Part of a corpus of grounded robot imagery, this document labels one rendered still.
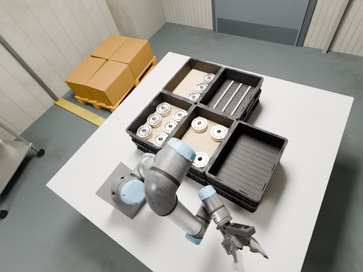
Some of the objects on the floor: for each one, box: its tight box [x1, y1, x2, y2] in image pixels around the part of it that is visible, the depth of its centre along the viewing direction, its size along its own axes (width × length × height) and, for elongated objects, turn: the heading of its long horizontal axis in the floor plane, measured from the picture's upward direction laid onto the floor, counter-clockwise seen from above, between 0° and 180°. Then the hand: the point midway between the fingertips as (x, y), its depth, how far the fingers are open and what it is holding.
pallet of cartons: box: [64, 35, 158, 113], centre depth 298 cm, size 111×80×40 cm
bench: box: [46, 52, 354, 272], centre depth 181 cm, size 160×160×70 cm
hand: (258, 269), depth 79 cm, fingers open, 14 cm apart
